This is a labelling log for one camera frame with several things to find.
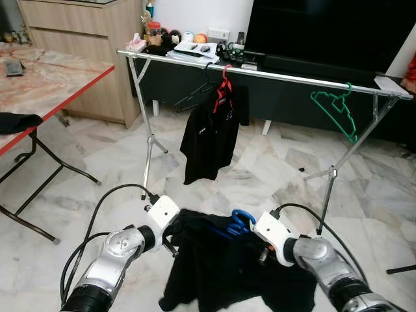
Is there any blue clothes hanger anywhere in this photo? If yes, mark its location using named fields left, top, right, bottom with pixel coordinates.
left=209, top=209, right=257, bottom=240

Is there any thin black clothes hanger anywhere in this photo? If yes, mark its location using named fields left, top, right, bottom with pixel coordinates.
left=174, top=62, right=222, bottom=112

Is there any green clothes hanger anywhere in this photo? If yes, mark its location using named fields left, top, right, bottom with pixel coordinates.
left=310, top=83, right=358, bottom=144

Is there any red clothes hanger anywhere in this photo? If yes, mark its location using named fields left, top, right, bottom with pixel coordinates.
left=213, top=64, right=235, bottom=112

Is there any black shirt white chest print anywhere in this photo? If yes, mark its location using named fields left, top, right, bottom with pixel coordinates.
left=180, top=84, right=250, bottom=186

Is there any black folding chair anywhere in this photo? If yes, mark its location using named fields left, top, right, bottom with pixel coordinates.
left=387, top=265, right=416, bottom=274

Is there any long black TV console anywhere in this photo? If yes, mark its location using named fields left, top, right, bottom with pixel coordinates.
left=133, top=52, right=416, bottom=145

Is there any silver metal clothes rack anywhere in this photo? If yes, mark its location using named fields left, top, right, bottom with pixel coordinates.
left=117, top=49, right=413, bottom=236

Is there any stack of white magazines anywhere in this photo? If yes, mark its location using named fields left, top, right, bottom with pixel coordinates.
left=166, top=40, right=222, bottom=66

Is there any long black soundbar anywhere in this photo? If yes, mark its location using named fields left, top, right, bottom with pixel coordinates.
left=263, top=54, right=384, bottom=84

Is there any marble folding table red edge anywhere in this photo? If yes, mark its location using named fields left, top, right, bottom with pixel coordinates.
left=0, top=42, right=116, bottom=244

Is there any pink tissue box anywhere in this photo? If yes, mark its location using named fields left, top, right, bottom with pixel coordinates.
left=125, top=34, right=147, bottom=53

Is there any black plush doll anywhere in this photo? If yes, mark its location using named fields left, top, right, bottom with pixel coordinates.
left=161, top=27, right=183, bottom=46

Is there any jar with red lid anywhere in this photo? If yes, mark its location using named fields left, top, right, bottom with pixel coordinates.
left=146, top=21, right=162, bottom=45

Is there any light wooden cabinet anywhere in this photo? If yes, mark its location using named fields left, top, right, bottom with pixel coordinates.
left=16, top=0, right=144, bottom=127

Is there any white paper sheet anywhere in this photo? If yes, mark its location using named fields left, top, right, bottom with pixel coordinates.
left=375, top=75, right=411, bottom=98

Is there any white power socket box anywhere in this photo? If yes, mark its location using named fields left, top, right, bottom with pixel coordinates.
left=208, top=27, right=230, bottom=41

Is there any large black television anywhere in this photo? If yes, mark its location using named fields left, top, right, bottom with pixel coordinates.
left=244, top=0, right=416, bottom=73

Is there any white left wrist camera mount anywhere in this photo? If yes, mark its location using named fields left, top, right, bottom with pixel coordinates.
left=144, top=195, right=181, bottom=235

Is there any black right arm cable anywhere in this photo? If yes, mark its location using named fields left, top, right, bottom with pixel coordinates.
left=270, top=203, right=368, bottom=283

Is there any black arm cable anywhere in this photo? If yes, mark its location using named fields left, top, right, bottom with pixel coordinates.
left=60, top=184, right=160, bottom=306
left=270, top=203, right=368, bottom=283

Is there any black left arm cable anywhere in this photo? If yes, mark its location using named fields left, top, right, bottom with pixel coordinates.
left=60, top=184, right=160, bottom=306

